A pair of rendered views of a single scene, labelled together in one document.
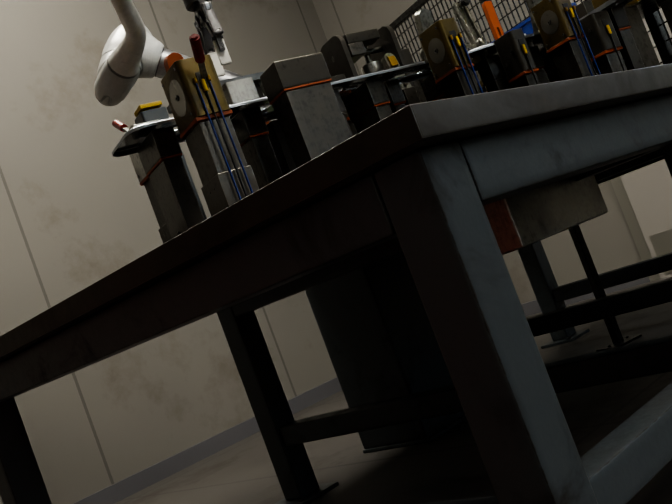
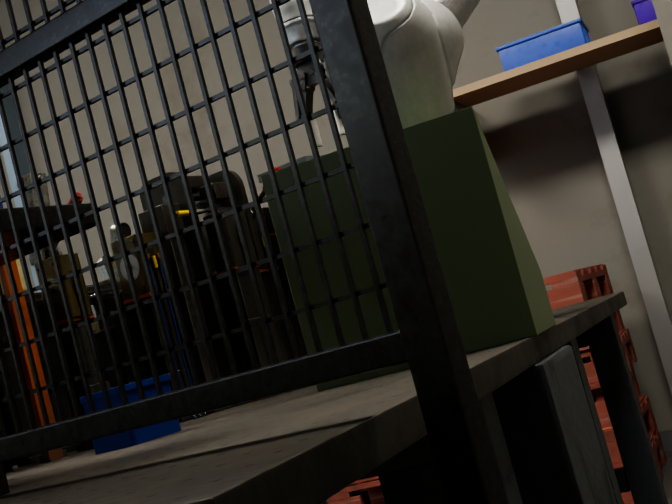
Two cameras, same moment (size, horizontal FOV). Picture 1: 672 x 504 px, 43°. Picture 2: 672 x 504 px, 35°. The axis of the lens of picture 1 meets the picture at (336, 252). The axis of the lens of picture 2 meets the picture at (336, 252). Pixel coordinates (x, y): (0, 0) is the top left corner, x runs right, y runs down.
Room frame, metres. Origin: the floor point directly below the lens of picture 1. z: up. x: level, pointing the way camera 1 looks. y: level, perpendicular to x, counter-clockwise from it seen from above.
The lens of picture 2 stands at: (4.45, -0.97, 0.77)
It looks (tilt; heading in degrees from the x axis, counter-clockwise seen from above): 5 degrees up; 155
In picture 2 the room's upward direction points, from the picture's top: 15 degrees counter-clockwise
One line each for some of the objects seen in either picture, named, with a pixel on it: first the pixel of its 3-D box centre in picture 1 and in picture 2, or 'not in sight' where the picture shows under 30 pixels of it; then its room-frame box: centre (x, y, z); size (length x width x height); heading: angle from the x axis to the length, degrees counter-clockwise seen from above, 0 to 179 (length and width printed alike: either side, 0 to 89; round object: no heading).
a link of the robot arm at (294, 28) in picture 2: not in sight; (302, 35); (2.29, 0.11, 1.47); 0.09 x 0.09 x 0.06
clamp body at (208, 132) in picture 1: (219, 151); not in sight; (1.64, 0.14, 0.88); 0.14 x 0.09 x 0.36; 30
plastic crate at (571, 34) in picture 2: not in sight; (546, 50); (1.15, 1.70, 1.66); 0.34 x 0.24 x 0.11; 45
